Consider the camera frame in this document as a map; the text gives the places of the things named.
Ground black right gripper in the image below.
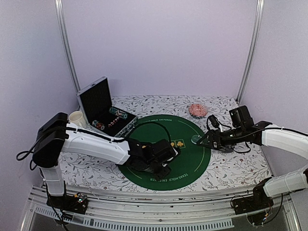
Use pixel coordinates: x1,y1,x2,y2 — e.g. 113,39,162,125
197,126,244,151

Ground green white dealer button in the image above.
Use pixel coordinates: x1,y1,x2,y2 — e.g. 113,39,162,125
191,135,201,144

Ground short poker chip stack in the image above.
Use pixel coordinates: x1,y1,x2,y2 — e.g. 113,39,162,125
92,120,105,130

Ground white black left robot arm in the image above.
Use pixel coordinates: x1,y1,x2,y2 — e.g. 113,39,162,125
16,112,180,209

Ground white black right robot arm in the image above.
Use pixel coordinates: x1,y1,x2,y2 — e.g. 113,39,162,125
195,105,308,210

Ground round green poker mat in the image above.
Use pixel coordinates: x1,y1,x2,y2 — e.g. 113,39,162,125
118,115,211,191

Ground red patterned small bowl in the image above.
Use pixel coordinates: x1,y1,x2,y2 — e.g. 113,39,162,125
188,103,208,119

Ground red black chip row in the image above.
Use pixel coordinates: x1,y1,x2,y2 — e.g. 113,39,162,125
108,117,120,128

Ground green poker chip row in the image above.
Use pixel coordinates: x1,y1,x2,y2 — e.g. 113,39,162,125
109,107,128,120

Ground aluminium poker chip case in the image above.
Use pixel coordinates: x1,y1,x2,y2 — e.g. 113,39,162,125
77,77,138,137

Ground cream ceramic mug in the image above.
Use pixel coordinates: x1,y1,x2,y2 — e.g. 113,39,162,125
68,111,87,128

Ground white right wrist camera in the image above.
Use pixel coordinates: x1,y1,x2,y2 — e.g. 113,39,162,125
208,115,222,131

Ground aluminium front rail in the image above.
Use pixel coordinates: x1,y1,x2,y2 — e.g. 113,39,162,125
18,186,303,231

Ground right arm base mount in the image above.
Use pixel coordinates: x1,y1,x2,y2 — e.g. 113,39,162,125
230,191,274,226

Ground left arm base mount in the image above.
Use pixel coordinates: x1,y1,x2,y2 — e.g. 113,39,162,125
47,193,89,215

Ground right aluminium frame post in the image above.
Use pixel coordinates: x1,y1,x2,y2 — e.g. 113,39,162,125
236,0,265,103

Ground aluminium frame post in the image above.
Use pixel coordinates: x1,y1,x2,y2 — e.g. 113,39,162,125
236,0,265,103
54,0,80,93

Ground left aluminium frame post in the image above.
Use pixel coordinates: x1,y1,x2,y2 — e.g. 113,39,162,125
54,0,80,93

